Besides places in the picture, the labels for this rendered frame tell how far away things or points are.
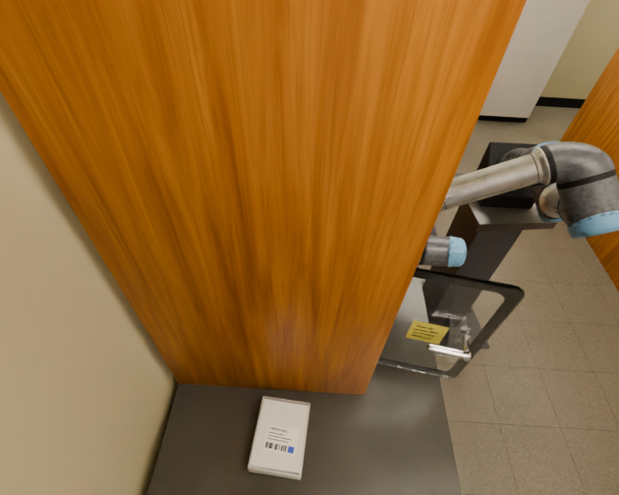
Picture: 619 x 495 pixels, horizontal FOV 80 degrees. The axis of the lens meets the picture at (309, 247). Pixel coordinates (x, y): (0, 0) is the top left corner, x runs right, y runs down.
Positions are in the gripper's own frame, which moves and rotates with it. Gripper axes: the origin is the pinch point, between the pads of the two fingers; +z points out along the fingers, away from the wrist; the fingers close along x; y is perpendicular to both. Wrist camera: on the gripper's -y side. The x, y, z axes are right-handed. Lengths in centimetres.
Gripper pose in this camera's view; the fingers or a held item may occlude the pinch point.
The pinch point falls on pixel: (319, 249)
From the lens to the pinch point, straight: 92.9
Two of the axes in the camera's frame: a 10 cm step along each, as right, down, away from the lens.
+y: 0.3, -6.6, -7.5
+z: -10.0, -0.6, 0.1
